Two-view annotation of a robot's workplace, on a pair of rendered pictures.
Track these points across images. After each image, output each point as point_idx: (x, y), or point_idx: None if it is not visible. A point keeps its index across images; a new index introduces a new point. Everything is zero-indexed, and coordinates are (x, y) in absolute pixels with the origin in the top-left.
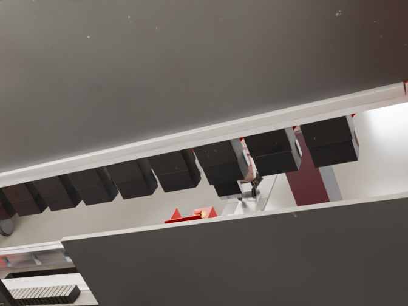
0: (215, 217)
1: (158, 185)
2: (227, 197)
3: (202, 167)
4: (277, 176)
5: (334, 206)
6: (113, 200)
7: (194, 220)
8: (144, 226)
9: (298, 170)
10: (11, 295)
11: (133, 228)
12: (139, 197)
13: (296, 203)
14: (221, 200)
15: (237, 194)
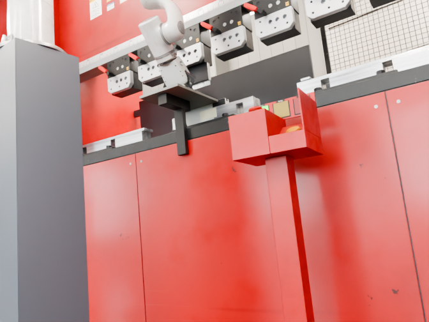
0: (223, 98)
1: (260, 39)
2: (203, 84)
3: (210, 48)
4: (142, 99)
5: None
6: (315, 27)
7: (226, 72)
8: (253, 63)
9: (151, 87)
10: (324, 59)
11: (259, 61)
12: (281, 41)
13: (83, 198)
14: (209, 84)
15: (195, 85)
